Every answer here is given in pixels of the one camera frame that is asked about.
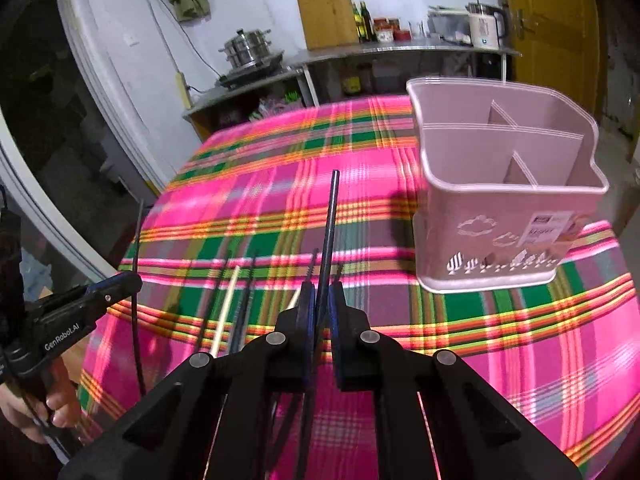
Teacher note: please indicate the black induction cooker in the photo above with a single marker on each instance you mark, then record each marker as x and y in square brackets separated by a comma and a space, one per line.
[256, 70]

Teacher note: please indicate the black chopstick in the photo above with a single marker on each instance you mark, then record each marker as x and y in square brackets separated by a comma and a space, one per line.
[337, 277]
[134, 306]
[239, 326]
[211, 301]
[320, 305]
[310, 268]

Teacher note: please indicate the yellow-label oil bottle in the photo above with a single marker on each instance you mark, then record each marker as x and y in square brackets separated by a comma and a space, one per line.
[360, 26]

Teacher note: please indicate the yellow wooden door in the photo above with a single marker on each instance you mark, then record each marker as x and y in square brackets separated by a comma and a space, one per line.
[559, 42]

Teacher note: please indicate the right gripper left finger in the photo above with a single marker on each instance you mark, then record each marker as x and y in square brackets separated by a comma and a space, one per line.
[294, 357]

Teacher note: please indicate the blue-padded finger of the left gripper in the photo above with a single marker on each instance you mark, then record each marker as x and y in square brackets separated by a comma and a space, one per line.
[116, 288]

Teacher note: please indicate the low wooden shelf cabinet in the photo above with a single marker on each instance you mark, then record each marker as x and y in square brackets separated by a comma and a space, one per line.
[221, 108]

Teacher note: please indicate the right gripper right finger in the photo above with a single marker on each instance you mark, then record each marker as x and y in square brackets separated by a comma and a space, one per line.
[349, 353]

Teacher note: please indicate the yellow power strip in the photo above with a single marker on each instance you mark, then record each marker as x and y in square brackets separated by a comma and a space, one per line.
[183, 90]

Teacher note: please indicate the pink plaid tablecloth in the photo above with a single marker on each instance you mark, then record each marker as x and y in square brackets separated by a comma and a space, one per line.
[565, 354]

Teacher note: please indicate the pink plastic utensil holder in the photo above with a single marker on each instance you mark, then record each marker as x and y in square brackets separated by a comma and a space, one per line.
[508, 181]

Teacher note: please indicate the metal kitchen counter table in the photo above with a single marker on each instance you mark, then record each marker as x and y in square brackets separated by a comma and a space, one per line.
[337, 73]

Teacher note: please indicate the dark oil bottle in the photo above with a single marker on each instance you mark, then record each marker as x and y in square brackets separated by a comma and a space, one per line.
[367, 22]

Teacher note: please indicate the clear plastic storage box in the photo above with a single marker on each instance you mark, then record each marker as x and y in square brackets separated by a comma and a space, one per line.
[450, 24]

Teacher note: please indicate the white electric kettle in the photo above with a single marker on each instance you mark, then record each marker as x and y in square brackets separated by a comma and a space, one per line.
[488, 26]

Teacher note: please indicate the person's left hand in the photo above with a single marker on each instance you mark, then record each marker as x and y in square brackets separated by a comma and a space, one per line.
[61, 405]

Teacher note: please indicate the wooden cutting board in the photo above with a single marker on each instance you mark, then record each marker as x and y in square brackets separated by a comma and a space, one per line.
[328, 23]

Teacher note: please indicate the stainless steel steamer pot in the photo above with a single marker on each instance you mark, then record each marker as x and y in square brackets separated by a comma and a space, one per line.
[247, 47]

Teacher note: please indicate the red-lid condiment jar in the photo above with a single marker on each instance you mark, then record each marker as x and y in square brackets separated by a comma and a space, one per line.
[389, 30]

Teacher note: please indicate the clear drinking glass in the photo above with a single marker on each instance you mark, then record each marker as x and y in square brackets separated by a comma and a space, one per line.
[417, 30]

